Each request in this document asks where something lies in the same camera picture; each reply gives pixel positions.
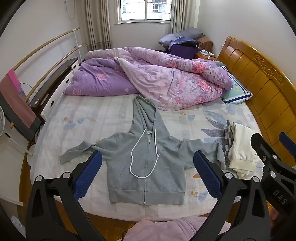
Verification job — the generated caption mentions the grey zip hoodie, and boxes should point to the grey zip hoodie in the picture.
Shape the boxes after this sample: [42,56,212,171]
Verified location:
[60,95,226,206]

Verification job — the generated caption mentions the cream folded garment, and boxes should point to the cream folded garment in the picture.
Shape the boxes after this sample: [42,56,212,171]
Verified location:
[228,123,261,179]

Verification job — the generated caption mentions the wooden headboard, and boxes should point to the wooden headboard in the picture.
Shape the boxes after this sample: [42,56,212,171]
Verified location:
[218,36,295,167]

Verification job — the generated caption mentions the grey checked garment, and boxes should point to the grey checked garment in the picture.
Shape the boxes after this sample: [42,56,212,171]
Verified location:
[223,120,235,158]

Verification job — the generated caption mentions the pink clothed legs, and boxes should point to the pink clothed legs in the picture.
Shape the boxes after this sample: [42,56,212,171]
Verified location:
[123,216,232,241]

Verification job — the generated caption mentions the teal striped pillow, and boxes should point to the teal striped pillow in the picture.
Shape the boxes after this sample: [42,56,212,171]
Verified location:
[219,66,253,104]

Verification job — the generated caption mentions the red black hanging towel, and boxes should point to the red black hanging towel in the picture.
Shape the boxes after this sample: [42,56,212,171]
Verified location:
[1,69,41,141]

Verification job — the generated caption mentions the white standing fan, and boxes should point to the white standing fan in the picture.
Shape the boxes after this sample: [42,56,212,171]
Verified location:
[0,107,33,156]

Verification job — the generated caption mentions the wooden nightstand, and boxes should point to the wooden nightstand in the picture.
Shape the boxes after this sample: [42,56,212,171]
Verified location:
[195,36,216,61]

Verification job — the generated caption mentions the dark top white dresser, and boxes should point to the dark top white dresser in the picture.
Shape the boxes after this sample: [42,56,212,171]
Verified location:
[30,57,79,123]

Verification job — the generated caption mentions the purple floral quilt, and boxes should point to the purple floral quilt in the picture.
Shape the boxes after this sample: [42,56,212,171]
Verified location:
[65,47,233,111]

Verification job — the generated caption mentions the purple storage bag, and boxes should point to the purple storage bag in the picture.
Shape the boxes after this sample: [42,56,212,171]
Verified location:
[168,36,200,59]

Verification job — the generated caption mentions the grey pillow by window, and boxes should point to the grey pillow by window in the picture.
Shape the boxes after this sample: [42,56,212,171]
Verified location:
[159,27,204,48]

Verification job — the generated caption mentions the right beige curtain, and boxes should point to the right beige curtain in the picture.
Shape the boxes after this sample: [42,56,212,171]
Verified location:
[171,0,200,33]

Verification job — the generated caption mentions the beige curtain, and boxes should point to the beige curtain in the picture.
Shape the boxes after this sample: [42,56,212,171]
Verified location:
[76,0,112,51]
[171,0,200,33]

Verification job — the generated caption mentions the window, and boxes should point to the window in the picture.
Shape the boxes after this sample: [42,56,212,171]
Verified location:
[117,0,173,23]

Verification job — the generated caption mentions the left beige curtain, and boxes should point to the left beige curtain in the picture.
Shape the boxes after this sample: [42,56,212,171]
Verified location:
[76,0,112,51]

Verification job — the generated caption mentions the wooden bed frame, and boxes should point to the wooden bed frame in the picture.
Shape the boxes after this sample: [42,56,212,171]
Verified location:
[17,148,234,241]

